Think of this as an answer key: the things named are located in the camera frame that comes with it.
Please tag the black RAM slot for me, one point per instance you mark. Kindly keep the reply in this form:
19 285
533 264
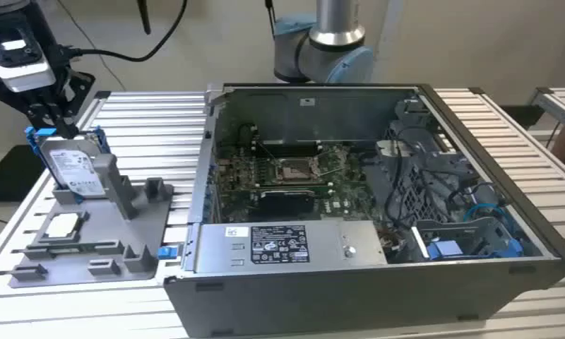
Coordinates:
286 148

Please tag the black stand with base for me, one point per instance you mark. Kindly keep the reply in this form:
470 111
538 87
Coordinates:
9 176

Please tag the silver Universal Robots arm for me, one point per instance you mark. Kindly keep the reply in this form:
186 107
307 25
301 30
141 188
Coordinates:
334 21

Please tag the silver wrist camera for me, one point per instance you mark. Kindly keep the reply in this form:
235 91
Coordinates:
21 74

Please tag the CPU socket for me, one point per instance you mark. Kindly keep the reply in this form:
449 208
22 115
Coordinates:
291 173

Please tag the grey disk bay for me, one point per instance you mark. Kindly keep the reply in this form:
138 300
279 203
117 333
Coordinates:
480 233

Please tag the silver power supply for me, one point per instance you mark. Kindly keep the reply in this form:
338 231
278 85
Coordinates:
215 254

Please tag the thin locking lever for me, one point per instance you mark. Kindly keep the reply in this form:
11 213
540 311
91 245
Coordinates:
270 152

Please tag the grey perforated drive cage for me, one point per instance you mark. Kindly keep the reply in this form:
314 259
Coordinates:
414 197

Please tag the black box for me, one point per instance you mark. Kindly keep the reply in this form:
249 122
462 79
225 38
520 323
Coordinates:
522 114

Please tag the hard disk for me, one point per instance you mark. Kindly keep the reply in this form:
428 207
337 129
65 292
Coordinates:
71 166

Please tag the silver CPU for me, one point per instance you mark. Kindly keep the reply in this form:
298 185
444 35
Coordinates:
62 225

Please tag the black upright rod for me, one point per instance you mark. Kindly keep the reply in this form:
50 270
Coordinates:
143 16

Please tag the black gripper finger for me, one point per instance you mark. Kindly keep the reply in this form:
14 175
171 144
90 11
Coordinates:
81 84
13 97

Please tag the grey parts rack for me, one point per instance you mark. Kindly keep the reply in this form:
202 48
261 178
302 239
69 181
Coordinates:
98 226

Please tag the blue carrier in bay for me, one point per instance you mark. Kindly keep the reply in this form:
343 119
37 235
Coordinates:
445 250

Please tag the blue case latch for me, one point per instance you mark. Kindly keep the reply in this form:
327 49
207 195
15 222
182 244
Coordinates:
165 252

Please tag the green motherboard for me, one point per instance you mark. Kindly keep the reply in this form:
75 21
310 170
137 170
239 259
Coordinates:
343 190

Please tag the open black PC case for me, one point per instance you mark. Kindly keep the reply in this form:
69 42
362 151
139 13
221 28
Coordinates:
310 303

